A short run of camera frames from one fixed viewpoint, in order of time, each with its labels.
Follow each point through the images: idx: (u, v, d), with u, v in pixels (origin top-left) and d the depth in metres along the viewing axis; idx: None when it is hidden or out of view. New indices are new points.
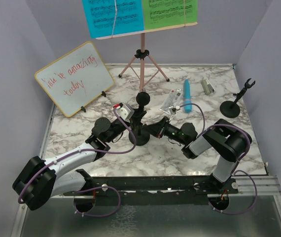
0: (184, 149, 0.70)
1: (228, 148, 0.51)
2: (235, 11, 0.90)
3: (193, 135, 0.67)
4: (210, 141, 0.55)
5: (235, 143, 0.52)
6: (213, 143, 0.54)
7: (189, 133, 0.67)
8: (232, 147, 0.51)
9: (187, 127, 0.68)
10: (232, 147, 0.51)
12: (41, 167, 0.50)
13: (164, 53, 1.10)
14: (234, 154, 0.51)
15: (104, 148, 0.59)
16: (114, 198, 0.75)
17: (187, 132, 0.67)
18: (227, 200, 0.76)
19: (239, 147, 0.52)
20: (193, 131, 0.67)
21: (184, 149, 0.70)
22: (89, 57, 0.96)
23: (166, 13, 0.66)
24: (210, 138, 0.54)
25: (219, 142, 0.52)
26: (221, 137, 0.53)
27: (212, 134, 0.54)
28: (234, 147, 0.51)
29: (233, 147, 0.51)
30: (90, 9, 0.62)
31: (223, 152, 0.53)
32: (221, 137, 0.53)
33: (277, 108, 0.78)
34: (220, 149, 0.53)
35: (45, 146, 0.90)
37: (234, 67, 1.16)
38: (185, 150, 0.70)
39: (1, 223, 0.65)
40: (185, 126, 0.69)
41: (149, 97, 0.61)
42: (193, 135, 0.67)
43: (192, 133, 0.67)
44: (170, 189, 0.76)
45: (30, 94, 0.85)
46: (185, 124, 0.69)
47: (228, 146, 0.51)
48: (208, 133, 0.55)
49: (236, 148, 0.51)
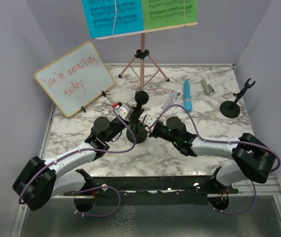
0: (179, 147, 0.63)
1: (260, 172, 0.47)
2: (235, 12, 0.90)
3: (180, 127, 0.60)
4: (238, 161, 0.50)
5: (264, 165, 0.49)
6: (242, 165, 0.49)
7: (176, 126, 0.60)
8: (262, 170, 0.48)
9: (170, 121, 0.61)
10: (262, 170, 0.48)
12: (41, 167, 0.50)
13: (164, 53, 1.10)
14: (263, 177, 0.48)
15: (104, 147, 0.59)
16: (114, 198, 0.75)
17: (174, 126, 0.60)
18: (227, 200, 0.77)
19: (267, 170, 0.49)
20: (179, 123, 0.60)
21: (179, 147, 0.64)
22: (90, 57, 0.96)
23: (166, 13, 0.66)
24: (245, 162, 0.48)
25: (252, 164, 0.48)
26: (252, 159, 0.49)
27: (244, 154, 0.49)
28: (263, 170, 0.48)
29: (263, 170, 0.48)
30: (90, 9, 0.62)
31: (249, 173, 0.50)
32: (253, 158, 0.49)
33: (277, 108, 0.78)
34: (248, 171, 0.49)
35: (45, 146, 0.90)
37: (234, 67, 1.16)
38: (181, 147, 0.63)
39: (1, 223, 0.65)
40: (169, 120, 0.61)
41: (148, 96, 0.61)
42: (181, 127, 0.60)
43: (180, 126, 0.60)
44: (170, 189, 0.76)
45: (29, 94, 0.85)
46: (169, 118, 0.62)
47: (260, 170, 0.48)
48: (239, 153, 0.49)
49: (265, 172, 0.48)
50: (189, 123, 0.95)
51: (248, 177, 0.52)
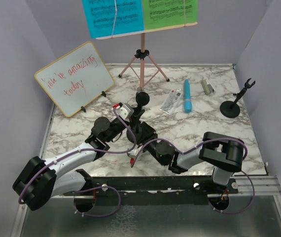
0: (172, 168, 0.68)
1: (231, 163, 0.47)
2: (235, 12, 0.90)
3: (170, 152, 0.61)
4: (209, 161, 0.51)
5: (235, 154, 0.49)
6: (213, 163, 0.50)
7: (167, 151, 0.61)
8: (234, 159, 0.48)
9: (160, 147, 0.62)
10: (233, 159, 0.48)
12: (41, 167, 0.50)
13: (164, 53, 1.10)
14: (238, 167, 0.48)
15: (104, 147, 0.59)
16: (114, 198, 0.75)
17: (164, 151, 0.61)
18: (227, 200, 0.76)
19: (240, 157, 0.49)
20: (169, 147, 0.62)
21: (172, 168, 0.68)
22: (89, 57, 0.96)
23: (166, 13, 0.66)
24: (211, 158, 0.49)
25: (219, 159, 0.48)
26: (218, 153, 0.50)
27: (208, 152, 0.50)
28: (235, 159, 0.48)
29: (235, 159, 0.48)
30: (90, 9, 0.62)
31: (225, 167, 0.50)
32: (219, 153, 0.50)
33: (277, 108, 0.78)
34: (222, 166, 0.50)
35: (45, 146, 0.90)
37: (234, 67, 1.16)
38: (173, 168, 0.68)
39: (1, 223, 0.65)
40: (158, 146, 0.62)
41: (148, 97, 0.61)
42: (171, 151, 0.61)
43: (169, 151, 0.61)
44: (170, 189, 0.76)
45: (29, 94, 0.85)
46: (158, 144, 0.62)
47: (229, 161, 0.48)
48: (204, 152, 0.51)
49: (238, 160, 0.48)
50: (189, 123, 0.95)
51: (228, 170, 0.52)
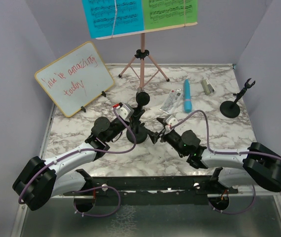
0: (191, 160, 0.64)
1: (273, 182, 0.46)
2: (235, 11, 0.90)
3: (196, 144, 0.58)
4: (251, 173, 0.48)
5: (277, 173, 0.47)
6: (256, 176, 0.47)
7: (192, 142, 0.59)
8: (275, 178, 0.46)
9: (187, 137, 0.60)
10: (275, 178, 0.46)
12: (41, 167, 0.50)
13: (165, 53, 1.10)
14: (279, 187, 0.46)
15: (104, 147, 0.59)
16: (114, 198, 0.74)
17: (190, 142, 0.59)
18: (227, 200, 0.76)
19: None
20: (195, 139, 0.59)
21: (191, 160, 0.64)
22: (90, 57, 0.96)
23: (166, 13, 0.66)
24: (256, 172, 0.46)
25: (264, 175, 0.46)
26: (264, 169, 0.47)
27: (256, 165, 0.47)
28: (277, 178, 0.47)
29: (277, 179, 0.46)
30: (90, 9, 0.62)
31: (262, 182, 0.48)
32: (264, 168, 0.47)
33: (277, 108, 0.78)
34: (261, 180, 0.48)
35: (45, 146, 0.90)
37: (234, 67, 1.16)
38: (193, 161, 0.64)
39: (1, 223, 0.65)
40: (185, 136, 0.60)
41: (149, 97, 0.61)
42: (197, 143, 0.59)
43: (194, 142, 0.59)
44: (170, 189, 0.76)
45: (29, 94, 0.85)
46: (184, 133, 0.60)
47: (273, 180, 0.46)
48: (250, 164, 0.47)
49: (279, 179, 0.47)
50: (189, 123, 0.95)
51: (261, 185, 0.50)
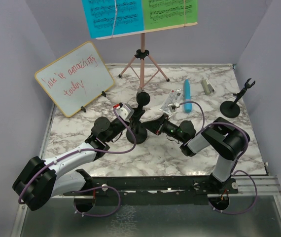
0: (182, 147, 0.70)
1: (225, 146, 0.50)
2: (235, 12, 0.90)
3: (191, 133, 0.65)
4: (208, 139, 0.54)
5: (233, 141, 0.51)
6: (211, 141, 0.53)
7: (188, 130, 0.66)
8: (230, 145, 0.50)
9: (185, 124, 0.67)
10: (230, 145, 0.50)
12: (41, 167, 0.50)
13: (165, 53, 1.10)
14: (231, 152, 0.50)
15: (104, 147, 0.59)
16: (114, 198, 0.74)
17: (186, 130, 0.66)
18: (227, 200, 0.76)
19: (237, 146, 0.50)
20: (191, 129, 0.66)
21: (182, 147, 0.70)
22: (89, 57, 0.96)
23: (166, 13, 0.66)
24: (209, 137, 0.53)
25: (217, 139, 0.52)
26: (219, 136, 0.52)
27: (211, 132, 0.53)
28: (231, 145, 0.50)
29: (231, 145, 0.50)
30: (90, 9, 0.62)
31: (220, 149, 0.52)
32: (219, 135, 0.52)
33: (277, 108, 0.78)
34: (218, 147, 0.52)
35: (45, 146, 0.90)
37: (234, 67, 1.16)
38: (184, 148, 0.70)
39: (1, 223, 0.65)
40: (184, 123, 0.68)
41: (149, 97, 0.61)
42: (192, 133, 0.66)
43: (191, 131, 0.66)
44: (170, 189, 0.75)
45: (30, 94, 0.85)
46: (184, 122, 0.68)
47: (225, 144, 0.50)
48: (207, 131, 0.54)
49: (234, 147, 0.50)
50: None
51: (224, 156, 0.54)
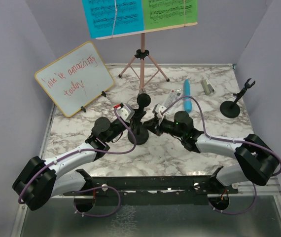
0: (184, 142, 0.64)
1: (262, 175, 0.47)
2: (235, 11, 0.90)
3: (187, 122, 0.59)
4: (241, 161, 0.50)
5: (267, 169, 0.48)
6: (244, 165, 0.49)
7: (184, 120, 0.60)
8: (263, 172, 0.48)
9: (179, 115, 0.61)
10: (263, 172, 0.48)
12: (41, 167, 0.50)
13: (165, 53, 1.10)
14: (265, 181, 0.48)
15: (104, 148, 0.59)
16: (114, 198, 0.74)
17: (182, 120, 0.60)
18: (227, 200, 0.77)
19: (268, 173, 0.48)
20: (187, 118, 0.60)
21: (184, 142, 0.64)
22: (90, 57, 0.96)
23: (166, 13, 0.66)
24: (245, 161, 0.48)
25: (253, 166, 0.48)
26: (256, 160, 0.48)
27: (246, 154, 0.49)
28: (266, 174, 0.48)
29: (266, 173, 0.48)
30: (90, 9, 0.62)
31: (250, 174, 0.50)
32: (255, 160, 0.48)
33: (278, 108, 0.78)
34: (249, 170, 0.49)
35: (45, 146, 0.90)
37: (234, 67, 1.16)
38: (186, 142, 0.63)
39: (1, 223, 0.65)
40: (178, 114, 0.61)
41: (150, 98, 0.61)
42: (188, 122, 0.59)
43: (187, 120, 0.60)
44: (170, 189, 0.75)
45: (30, 94, 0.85)
46: (177, 112, 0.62)
47: (261, 172, 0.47)
48: (242, 152, 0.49)
49: (266, 174, 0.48)
50: None
51: (249, 177, 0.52)
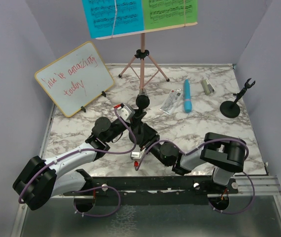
0: (176, 169, 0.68)
1: (232, 163, 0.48)
2: (235, 11, 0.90)
3: (175, 153, 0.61)
4: (210, 161, 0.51)
5: (236, 154, 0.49)
6: (214, 163, 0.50)
7: (171, 152, 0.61)
8: (235, 160, 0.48)
9: (165, 148, 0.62)
10: (233, 159, 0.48)
12: (41, 167, 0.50)
13: (165, 53, 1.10)
14: (240, 167, 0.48)
15: (104, 148, 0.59)
16: (114, 198, 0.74)
17: (169, 153, 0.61)
18: (227, 200, 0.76)
19: (241, 158, 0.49)
20: (173, 149, 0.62)
21: (175, 169, 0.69)
22: (89, 57, 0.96)
23: (166, 13, 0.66)
24: (211, 159, 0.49)
25: (221, 160, 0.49)
26: (219, 154, 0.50)
27: (210, 153, 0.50)
28: (237, 160, 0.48)
29: (236, 159, 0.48)
30: (90, 9, 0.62)
31: (226, 167, 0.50)
32: (220, 154, 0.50)
33: (277, 108, 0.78)
34: (223, 166, 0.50)
35: (45, 146, 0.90)
37: (234, 67, 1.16)
38: (177, 169, 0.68)
39: (1, 223, 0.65)
40: (163, 148, 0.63)
41: (148, 99, 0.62)
42: (176, 152, 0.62)
43: (174, 151, 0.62)
44: (170, 189, 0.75)
45: (30, 94, 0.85)
46: (162, 145, 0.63)
47: (230, 162, 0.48)
48: (205, 153, 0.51)
49: (240, 160, 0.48)
50: (189, 123, 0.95)
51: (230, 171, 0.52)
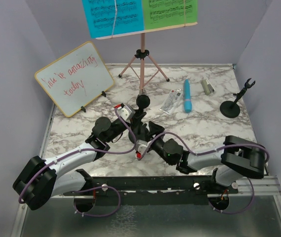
0: (180, 168, 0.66)
1: (254, 170, 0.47)
2: (235, 12, 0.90)
3: (179, 151, 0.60)
4: (231, 167, 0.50)
5: (257, 161, 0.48)
6: (235, 168, 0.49)
7: (175, 150, 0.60)
8: (256, 166, 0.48)
9: (168, 146, 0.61)
10: (255, 165, 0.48)
12: (41, 167, 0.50)
13: (165, 53, 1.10)
14: (262, 174, 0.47)
15: (104, 148, 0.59)
16: (114, 198, 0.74)
17: (173, 150, 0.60)
18: (227, 200, 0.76)
19: (262, 164, 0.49)
20: (177, 146, 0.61)
21: (180, 168, 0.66)
22: (89, 57, 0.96)
23: (166, 13, 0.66)
24: (233, 164, 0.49)
25: (243, 166, 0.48)
26: (242, 159, 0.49)
27: (232, 158, 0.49)
28: (258, 166, 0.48)
29: (258, 166, 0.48)
30: (90, 9, 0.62)
31: (246, 174, 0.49)
32: (242, 159, 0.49)
33: (278, 108, 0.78)
34: (244, 172, 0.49)
35: (45, 146, 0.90)
37: (234, 67, 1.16)
38: (182, 168, 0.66)
39: (1, 223, 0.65)
40: (166, 145, 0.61)
41: (149, 99, 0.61)
42: (180, 150, 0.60)
43: (177, 149, 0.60)
44: (170, 189, 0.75)
45: (30, 94, 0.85)
46: (166, 143, 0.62)
47: (252, 168, 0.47)
48: (228, 158, 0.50)
49: (261, 167, 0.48)
50: (189, 123, 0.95)
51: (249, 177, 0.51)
